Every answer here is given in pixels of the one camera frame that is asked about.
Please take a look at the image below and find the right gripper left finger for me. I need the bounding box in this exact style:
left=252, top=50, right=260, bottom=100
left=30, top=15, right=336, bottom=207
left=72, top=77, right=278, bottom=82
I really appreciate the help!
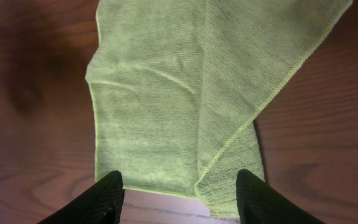
left=39, top=170, right=124, bottom=224

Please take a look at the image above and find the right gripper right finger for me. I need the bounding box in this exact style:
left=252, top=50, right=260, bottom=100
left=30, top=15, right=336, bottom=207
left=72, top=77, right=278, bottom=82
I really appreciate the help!
left=236, top=169, right=324, bottom=224

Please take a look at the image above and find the large green microfiber cloth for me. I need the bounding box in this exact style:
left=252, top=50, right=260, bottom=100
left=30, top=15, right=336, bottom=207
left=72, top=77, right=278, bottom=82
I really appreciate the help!
left=86, top=0, right=351, bottom=217

